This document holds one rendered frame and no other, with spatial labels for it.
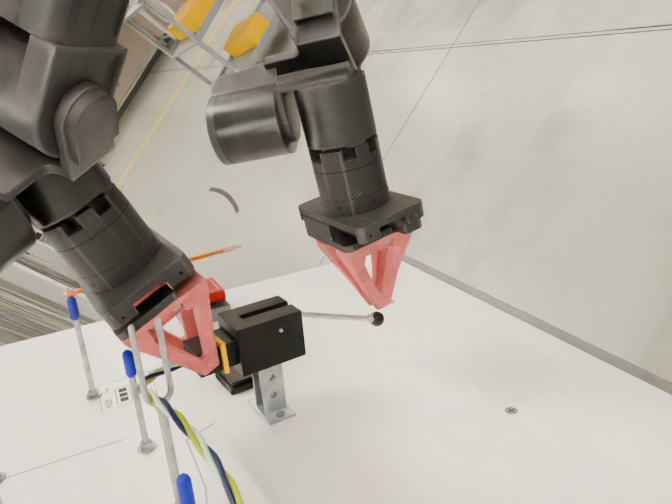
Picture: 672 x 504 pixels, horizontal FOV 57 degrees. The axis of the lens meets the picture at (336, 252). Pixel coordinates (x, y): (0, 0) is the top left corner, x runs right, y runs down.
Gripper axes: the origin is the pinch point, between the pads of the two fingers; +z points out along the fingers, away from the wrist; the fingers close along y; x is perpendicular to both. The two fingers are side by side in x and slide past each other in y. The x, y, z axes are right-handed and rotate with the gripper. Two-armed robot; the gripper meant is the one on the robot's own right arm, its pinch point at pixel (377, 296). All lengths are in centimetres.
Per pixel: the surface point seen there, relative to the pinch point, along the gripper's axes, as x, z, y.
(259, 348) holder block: -12.4, -2.0, 2.1
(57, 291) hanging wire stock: -23, 13, -72
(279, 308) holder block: -9.4, -3.6, 0.5
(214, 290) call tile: -8.8, 2.0, -20.6
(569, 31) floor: 165, 9, -115
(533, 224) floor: 106, 54, -84
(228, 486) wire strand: -20.7, -5.8, 18.6
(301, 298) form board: 0.5, 7.1, -19.2
